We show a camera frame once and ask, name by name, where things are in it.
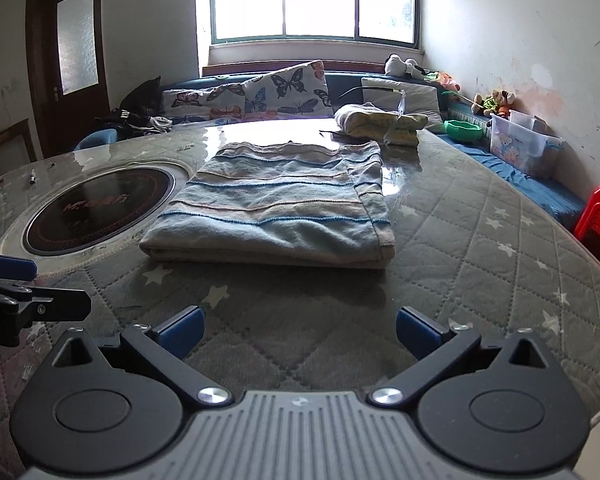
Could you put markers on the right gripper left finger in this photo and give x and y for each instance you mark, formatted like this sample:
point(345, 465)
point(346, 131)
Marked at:
point(158, 353)

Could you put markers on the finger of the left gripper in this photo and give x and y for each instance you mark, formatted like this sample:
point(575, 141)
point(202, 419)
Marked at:
point(50, 304)
point(18, 269)

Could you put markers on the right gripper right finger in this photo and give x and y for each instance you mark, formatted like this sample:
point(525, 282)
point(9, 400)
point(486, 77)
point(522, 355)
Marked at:
point(441, 352)

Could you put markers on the striped blue beige garment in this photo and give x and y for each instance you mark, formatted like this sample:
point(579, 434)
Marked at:
point(290, 204)

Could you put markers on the black round induction cooktop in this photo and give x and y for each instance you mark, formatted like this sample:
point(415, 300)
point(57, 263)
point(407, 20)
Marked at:
point(97, 209)

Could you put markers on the dark wooden display cabinet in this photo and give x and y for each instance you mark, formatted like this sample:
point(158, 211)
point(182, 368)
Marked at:
point(16, 147)

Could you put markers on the blue chair back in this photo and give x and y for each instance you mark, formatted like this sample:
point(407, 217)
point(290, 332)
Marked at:
point(98, 138)

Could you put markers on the black bag on sofa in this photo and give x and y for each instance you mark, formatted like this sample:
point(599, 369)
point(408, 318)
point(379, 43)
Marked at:
point(139, 113)

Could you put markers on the green bowl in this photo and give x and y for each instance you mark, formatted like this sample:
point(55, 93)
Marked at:
point(463, 132)

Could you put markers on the blue sofa bench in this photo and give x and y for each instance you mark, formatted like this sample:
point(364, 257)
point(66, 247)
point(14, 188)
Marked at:
point(563, 205)

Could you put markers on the clear plastic storage box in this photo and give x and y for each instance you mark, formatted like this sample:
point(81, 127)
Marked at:
point(525, 145)

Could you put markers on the folded yellow beige cloth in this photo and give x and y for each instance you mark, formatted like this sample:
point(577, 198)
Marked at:
point(366, 121)

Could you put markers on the grey plain cushion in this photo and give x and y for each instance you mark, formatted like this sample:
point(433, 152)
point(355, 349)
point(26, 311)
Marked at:
point(399, 95)

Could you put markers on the small butterfly print pillow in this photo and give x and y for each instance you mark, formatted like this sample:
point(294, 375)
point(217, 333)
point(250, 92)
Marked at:
point(226, 101)

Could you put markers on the brown green plush toy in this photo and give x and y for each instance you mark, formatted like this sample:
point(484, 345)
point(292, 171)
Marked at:
point(497, 103)

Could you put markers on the orange green plush toy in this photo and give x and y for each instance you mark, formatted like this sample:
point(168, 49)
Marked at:
point(444, 79)

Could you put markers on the dark wooden door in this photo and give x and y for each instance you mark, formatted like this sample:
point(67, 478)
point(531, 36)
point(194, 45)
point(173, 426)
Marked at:
point(66, 70)

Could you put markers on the white plush toy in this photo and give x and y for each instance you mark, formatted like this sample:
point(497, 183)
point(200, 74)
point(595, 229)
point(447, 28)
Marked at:
point(396, 67)

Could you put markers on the large butterfly print pillow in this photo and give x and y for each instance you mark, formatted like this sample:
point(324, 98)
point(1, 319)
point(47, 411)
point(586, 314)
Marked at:
point(296, 91)

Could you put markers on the window with green frame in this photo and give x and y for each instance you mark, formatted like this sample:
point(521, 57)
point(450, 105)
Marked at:
point(381, 21)

